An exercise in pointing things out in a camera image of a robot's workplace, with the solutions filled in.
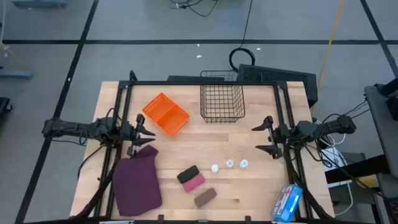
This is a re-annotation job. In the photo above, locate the white cable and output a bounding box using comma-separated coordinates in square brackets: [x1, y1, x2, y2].
[313, 119, 355, 217]

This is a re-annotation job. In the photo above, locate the maroon cloth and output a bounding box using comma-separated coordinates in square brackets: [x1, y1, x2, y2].
[112, 144, 163, 217]

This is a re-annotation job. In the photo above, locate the black metal table frame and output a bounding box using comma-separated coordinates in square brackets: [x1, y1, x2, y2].
[70, 70, 336, 224]

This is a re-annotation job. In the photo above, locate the black coiled floor cable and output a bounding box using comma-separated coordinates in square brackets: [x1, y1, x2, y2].
[228, 0, 256, 72]

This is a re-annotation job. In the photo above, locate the black beam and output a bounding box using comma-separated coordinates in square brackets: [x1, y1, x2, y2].
[325, 154, 389, 184]

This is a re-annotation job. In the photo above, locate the black eraser block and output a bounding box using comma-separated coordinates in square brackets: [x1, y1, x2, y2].
[176, 165, 200, 184]

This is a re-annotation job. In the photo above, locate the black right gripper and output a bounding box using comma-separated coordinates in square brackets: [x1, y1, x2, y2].
[251, 115, 292, 160]

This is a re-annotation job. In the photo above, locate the blue first aid box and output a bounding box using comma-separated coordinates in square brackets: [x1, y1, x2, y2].
[271, 184, 304, 223]

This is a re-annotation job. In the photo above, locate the thin yellow cord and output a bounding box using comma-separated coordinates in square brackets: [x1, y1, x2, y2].
[0, 42, 27, 71]

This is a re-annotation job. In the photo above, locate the black object at floor edge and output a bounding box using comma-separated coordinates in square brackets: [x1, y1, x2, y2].
[0, 97, 13, 113]

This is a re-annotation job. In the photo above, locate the orange plastic basket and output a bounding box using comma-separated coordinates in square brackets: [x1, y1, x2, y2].
[142, 92, 178, 121]
[156, 104, 190, 137]

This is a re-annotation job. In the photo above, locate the brown bandage roll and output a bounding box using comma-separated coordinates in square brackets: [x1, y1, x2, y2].
[193, 187, 218, 208]

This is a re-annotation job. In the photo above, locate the grey cart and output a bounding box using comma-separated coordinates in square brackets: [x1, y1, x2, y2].
[363, 77, 398, 224]

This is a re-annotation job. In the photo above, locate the black wire basket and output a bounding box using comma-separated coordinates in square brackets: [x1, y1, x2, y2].
[199, 70, 246, 124]

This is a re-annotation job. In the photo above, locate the blue-grey floor plate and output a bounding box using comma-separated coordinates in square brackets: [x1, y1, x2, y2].
[11, 0, 68, 9]

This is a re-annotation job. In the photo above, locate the black tangled floor cable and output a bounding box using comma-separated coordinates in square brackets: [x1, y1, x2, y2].
[169, 0, 218, 18]

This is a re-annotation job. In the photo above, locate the white printed box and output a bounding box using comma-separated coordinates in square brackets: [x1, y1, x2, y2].
[322, 147, 349, 174]

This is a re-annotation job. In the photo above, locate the grey floor plate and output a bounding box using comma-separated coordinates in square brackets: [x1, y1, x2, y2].
[0, 68, 34, 80]

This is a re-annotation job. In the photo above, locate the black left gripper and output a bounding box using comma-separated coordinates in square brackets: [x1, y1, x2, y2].
[120, 113, 156, 158]

